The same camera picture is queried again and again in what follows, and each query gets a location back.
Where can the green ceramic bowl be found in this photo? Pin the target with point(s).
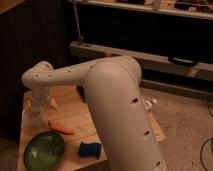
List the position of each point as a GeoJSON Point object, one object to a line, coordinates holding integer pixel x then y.
{"type": "Point", "coordinates": [44, 152]}

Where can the translucent white cup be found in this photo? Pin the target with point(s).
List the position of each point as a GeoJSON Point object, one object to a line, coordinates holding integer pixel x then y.
{"type": "Point", "coordinates": [32, 118]}

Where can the wooden table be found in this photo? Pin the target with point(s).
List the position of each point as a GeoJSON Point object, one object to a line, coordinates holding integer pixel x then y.
{"type": "Point", "coordinates": [73, 114]}

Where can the metal pole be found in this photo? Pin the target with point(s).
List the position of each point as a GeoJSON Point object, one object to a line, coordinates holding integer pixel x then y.
{"type": "Point", "coordinates": [79, 35]}

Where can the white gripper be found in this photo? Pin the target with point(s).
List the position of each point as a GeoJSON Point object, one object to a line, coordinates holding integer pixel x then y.
{"type": "Point", "coordinates": [40, 97]}

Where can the grey metal rail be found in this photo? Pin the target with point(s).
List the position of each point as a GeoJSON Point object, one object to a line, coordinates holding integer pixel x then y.
{"type": "Point", "coordinates": [148, 61]}

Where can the orange carrot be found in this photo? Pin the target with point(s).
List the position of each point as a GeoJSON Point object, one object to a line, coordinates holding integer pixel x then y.
{"type": "Point", "coordinates": [59, 128]}

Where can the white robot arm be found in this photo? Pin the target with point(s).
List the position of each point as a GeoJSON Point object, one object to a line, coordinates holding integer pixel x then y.
{"type": "Point", "coordinates": [111, 87]}

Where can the black handle on rail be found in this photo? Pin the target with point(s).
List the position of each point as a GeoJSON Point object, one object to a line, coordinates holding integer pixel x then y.
{"type": "Point", "coordinates": [183, 62]}

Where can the blue sponge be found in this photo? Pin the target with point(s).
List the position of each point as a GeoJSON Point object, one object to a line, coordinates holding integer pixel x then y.
{"type": "Point", "coordinates": [90, 149]}

